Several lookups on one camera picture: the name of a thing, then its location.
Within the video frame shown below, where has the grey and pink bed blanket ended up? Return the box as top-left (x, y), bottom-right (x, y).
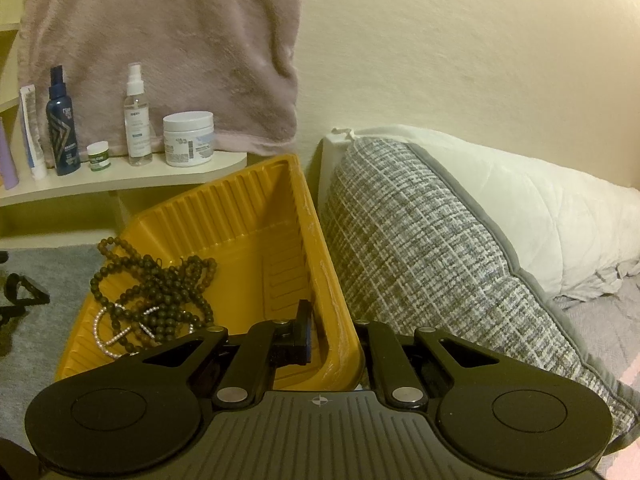
top-left (552, 260), bottom-right (640, 471)

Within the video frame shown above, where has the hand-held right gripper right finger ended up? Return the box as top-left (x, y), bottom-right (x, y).
top-left (354, 320), bottom-right (501, 408)

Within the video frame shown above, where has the grey woven pillow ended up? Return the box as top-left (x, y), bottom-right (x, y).
top-left (319, 136), bottom-right (640, 456)

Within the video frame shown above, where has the white cream jar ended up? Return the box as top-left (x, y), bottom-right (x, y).
top-left (162, 111), bottom-right (217, 168)

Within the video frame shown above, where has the clear spray bottle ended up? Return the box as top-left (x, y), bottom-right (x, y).
top-left (123, 62), bottom-right (152, 167)

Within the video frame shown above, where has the dark brown bead necklace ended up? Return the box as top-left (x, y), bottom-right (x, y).
top-left (89, 252), bottom-right (219, 356)

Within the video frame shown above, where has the small green-label jar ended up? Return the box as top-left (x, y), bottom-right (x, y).
top-left (86, 142), bottom-right (112, 173)

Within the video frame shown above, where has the dark blue spray bottle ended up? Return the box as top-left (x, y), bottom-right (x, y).
top-left (46, 65), bottom-right (82, 177)

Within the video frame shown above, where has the pink hanging towel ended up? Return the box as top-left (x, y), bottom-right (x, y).
top-left (17, 0), bottom-right (307, 158)

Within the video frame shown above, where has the cream wooden shelf unit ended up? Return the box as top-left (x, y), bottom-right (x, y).
top-left (0, 25), bottom-right (248, 251)

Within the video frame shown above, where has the yellow plastic tray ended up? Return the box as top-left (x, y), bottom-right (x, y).
top-left (54, 154), bottom-right (362, 392)

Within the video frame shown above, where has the blue-grey towel mat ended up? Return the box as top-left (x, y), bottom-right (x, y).
top-left (0, 245), bottom-right (128, 386)

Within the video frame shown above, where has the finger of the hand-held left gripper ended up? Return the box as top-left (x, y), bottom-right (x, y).
top-left (4, 272), bottom-right (51, 307)

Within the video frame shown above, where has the blue and white tube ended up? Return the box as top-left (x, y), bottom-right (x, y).
top-left (20, 85), bottom-right (48, 181)

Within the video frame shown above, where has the silver bead chain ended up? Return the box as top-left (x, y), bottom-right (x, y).
top-left (92, 302), bottom-right (196, 361)

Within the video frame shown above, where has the light brown bead necklace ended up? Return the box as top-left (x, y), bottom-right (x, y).
top-left (96, 236), bottom-right (156, 273)

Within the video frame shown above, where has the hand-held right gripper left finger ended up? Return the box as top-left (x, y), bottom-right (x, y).
top-left (142, 300), bottom-right (317, 408)

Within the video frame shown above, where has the white pillow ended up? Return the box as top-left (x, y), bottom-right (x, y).
top-left (325, 125), bottom-right (640, 302)

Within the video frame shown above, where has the purple tube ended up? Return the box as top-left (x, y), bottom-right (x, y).
top-left (0, 117), bottom-right (19, 191)

